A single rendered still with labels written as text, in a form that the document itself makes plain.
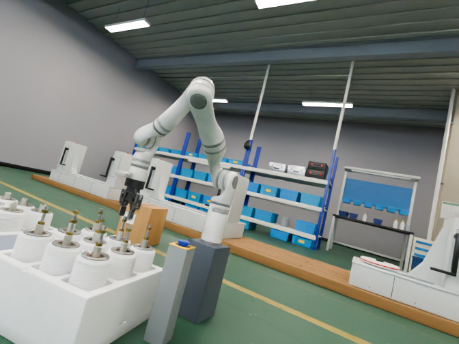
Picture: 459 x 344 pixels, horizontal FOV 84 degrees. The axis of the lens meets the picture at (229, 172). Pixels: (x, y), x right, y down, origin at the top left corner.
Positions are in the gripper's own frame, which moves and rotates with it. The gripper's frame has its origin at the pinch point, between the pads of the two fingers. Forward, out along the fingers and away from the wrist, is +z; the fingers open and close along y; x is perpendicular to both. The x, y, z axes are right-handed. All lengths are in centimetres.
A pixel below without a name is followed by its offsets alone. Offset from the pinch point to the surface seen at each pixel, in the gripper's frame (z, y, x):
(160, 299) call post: 21.1, -28.8, -3.9
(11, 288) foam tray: 22.4, -8.0, 31.3
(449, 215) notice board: -87, -91, -619
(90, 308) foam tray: 19.6, -29.8, 19.0
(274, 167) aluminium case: -100, 195, -407
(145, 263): 13.9, -15.5, -4.0
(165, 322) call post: 26.9, -32.1, -5.3
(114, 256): 10.3, -18.4, 10.2
